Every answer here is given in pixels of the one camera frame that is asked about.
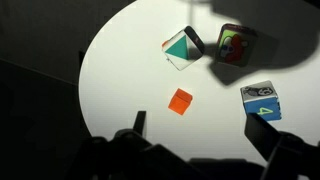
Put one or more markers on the white block with teal triangle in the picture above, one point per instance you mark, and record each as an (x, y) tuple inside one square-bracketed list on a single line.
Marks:
[(184, 48)]

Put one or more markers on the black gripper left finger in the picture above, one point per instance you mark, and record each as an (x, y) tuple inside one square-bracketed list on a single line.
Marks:
[(140, 122)]

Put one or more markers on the colourful plush block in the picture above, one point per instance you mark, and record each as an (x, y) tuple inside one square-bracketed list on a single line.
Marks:
[(235, 45)]

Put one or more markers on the small orange cube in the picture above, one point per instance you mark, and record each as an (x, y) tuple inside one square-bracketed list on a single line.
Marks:
[(180, 101)]

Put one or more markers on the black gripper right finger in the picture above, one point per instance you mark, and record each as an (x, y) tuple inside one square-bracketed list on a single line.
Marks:
[(263, 136)]

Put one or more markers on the blue block with number four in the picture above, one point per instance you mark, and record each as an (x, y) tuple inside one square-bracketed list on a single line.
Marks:
[(262, 99)]

